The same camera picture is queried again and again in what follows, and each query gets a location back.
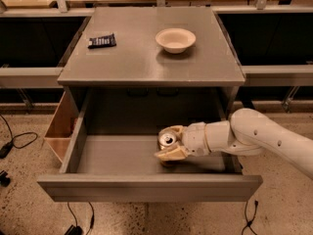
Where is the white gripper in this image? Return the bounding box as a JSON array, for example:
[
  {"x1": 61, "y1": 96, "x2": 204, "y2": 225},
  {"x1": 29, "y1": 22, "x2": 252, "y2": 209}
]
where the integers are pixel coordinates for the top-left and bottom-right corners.
[{"x1": 155, "y1": 122, "x2": 209, "y2": 162}]

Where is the orange soda can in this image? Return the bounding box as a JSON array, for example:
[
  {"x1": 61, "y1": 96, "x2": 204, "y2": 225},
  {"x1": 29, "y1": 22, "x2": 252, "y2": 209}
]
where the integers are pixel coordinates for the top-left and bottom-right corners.
[{"x1": 158, "y1": 131, "x2": 177, "y2": 155}]

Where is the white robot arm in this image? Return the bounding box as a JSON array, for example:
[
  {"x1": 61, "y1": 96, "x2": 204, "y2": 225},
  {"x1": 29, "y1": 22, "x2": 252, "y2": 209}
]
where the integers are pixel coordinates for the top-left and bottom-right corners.
[{"x1": 156, "y1": 108, "x2": 313, "y2": 178}]

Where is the open grey top drawer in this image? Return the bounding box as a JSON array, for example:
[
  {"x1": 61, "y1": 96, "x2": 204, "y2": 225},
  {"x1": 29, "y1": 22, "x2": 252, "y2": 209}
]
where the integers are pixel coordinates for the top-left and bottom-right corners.
[{"x1": 38, "y1": 88, "x2": 262, "y2": 202}]

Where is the grey cabinet counter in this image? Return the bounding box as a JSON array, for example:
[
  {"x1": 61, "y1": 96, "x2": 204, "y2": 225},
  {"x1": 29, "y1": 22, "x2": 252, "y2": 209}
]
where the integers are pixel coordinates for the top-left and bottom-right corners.
[{"x1": 58, "y1": 7, "x2": 245, "y2": 102}]

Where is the white ceramic bowl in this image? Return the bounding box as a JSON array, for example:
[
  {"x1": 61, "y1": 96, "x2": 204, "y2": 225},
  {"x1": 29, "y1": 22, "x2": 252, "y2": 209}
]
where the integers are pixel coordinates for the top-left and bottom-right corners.
[{"x1": 156, "y1": 28, "x2": 196, "y2": 54}]

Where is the wooden side box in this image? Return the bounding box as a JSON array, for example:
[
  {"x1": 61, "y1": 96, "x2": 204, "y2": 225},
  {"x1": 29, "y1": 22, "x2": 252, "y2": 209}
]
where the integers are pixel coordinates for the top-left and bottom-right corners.
[{"x1": 44, "y1": 92, "x2": 78, "y2": 162}]

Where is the black plug floor left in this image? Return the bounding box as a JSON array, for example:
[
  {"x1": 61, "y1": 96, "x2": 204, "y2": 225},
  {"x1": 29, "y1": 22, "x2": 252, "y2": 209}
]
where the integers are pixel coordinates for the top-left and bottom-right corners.
[{"x1": 0, "y1": 170, "x2": 11, "y2": 187}]

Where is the grey shelf rail right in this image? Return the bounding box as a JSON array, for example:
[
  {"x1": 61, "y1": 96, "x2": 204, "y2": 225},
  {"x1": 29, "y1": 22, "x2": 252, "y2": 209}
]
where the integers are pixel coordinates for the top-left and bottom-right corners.
[{"x1": 241, "y1": 65, "x2": 313, "y2": 87}]

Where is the grey shelf rail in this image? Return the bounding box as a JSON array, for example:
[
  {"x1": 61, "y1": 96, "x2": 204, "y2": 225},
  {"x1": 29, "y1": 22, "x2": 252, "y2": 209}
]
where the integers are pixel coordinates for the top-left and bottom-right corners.
[
  {"x1": 241, "y1": 65, "x2": 313, "y2": 87},
  {"x1": 0, "y1": 68, "x2": 63, "y2": 89}
]

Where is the black cable right floor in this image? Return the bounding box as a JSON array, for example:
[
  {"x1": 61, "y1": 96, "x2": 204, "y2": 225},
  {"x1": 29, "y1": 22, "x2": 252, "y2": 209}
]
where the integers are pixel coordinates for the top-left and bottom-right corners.
[{"x1": 241, "y1": 199, "x2": 260, "y2": 235}]

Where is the black cable floor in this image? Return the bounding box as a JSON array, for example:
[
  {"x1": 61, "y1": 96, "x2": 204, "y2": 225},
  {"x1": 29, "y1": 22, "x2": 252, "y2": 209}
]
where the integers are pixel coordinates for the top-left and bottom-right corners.
[
  {"x1": 0, "y1": 114, "x2": 39, "y2": 160},
  {"x1": 241, "y1": 199, "x2": 260, "y2": 235}
]

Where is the black cable under drawer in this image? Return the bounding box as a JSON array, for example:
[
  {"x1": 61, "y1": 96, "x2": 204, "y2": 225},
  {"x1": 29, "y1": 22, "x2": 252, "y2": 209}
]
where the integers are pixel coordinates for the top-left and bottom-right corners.
[{"x1": 64, "y1": 202, "x2": 96, "y2": 235}]

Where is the black cable left floor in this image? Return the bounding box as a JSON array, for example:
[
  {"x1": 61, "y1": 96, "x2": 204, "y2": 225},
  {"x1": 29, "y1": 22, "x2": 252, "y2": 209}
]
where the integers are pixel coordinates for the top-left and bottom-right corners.
[{"x1": 0, "y1": 114, "x2": 39, "y2": 160}]

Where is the grey shelf rail left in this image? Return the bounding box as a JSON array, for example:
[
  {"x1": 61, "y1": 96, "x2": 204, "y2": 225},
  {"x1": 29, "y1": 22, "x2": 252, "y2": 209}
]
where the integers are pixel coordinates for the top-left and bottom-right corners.
[{"x1": 0, "y1": 68, "x2": 63, "y2": 89}]

